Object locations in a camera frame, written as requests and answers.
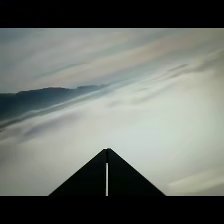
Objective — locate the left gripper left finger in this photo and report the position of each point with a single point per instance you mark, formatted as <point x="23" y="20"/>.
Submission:
<point x="88" y="181"/>

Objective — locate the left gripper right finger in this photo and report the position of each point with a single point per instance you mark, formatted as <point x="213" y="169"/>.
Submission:
<point x="128" y="181"/>

